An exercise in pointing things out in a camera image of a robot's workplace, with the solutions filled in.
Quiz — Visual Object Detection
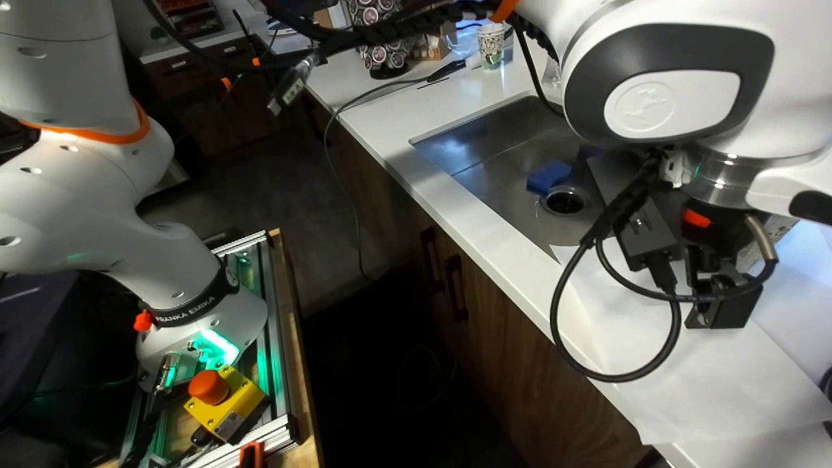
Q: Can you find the black cabinet door handle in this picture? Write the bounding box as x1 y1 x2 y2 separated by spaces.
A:
419 225 445 293
445 251 469 325

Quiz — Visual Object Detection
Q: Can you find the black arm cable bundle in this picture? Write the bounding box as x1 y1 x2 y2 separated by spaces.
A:
140 0 523 120

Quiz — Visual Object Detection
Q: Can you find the blue sponge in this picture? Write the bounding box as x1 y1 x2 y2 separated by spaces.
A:
524 155 576 198

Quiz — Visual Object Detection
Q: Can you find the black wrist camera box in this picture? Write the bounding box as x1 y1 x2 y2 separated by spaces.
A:
605 184 692 272

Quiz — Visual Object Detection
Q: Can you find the yellow emergency stop box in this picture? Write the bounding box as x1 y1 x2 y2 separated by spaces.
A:
181 366 267 445

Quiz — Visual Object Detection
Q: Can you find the coffee pod carousel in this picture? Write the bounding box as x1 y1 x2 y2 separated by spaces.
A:
339 0 421 81

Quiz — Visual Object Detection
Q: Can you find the dark wooden dresser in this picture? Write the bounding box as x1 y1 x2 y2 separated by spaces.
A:
138 29 300 163

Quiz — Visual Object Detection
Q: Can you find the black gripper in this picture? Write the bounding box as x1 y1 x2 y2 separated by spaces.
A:
683 206 779 333

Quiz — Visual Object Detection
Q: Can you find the brown wooden counter cabinet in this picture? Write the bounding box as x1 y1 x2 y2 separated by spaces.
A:
309 100 651 468

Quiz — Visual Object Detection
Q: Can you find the stainless steel kitchen sink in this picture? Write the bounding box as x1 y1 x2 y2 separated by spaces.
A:
410 94 670 264

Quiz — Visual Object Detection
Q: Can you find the round metal sink drain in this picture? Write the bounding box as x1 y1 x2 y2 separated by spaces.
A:
540 184 586 219

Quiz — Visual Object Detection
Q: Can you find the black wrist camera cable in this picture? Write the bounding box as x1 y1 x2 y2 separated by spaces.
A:
545 163 689 385

